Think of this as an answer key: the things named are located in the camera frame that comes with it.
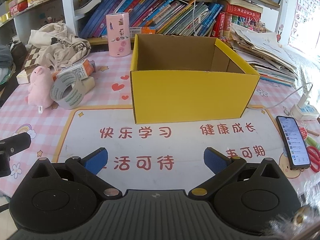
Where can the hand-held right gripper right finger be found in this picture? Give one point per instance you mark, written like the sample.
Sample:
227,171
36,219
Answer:
215,158

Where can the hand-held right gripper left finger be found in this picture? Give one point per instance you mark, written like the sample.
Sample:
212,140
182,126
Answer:
96,160

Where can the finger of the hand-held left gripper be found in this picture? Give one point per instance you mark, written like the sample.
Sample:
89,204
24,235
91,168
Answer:
3,165
17,142

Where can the pink plush pig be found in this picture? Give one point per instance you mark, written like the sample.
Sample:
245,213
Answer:
38,87

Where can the yellow cardboard box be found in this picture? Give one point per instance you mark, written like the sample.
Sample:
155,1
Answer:
190,97

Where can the clear tape roll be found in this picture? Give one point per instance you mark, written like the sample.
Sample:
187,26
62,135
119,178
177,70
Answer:
68,78

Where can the white orange toothpaste box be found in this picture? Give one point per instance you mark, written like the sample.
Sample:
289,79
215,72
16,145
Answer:
77,71

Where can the pink checked table mat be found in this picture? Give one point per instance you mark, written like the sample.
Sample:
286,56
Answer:
82,130

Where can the torn cream paper box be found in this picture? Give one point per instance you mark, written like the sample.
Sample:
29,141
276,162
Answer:
23,77

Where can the black smartphone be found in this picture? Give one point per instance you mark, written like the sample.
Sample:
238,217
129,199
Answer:
292,142

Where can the wooden chessboard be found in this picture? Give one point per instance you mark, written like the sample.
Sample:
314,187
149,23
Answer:
33,56

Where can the grey fleece garment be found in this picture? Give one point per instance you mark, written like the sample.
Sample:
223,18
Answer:
3,55

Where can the dark brown bag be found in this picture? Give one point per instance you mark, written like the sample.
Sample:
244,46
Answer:
18,51

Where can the grey furry cuff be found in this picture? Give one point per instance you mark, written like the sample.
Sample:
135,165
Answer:
287,227

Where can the red scissors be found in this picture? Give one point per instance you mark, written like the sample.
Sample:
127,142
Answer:
315,155

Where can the white power strip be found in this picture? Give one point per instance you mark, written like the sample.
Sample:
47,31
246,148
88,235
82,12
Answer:
307,112

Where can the cream cloth bag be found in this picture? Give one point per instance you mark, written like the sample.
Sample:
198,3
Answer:
57,40

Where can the pile of papers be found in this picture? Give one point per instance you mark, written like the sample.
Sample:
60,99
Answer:
265,52

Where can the pink sticker canister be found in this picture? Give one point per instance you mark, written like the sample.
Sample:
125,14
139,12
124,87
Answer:
117,35

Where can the white wooden bookshelf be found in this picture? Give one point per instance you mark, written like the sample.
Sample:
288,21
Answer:
67,5

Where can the thick dark cover book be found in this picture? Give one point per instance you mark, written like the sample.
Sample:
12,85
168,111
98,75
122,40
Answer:
87,5

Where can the row of colourful books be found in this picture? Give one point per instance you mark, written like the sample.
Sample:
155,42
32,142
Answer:
160,12

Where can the alphabet wall poster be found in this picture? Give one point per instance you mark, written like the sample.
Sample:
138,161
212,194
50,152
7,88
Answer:
306,10

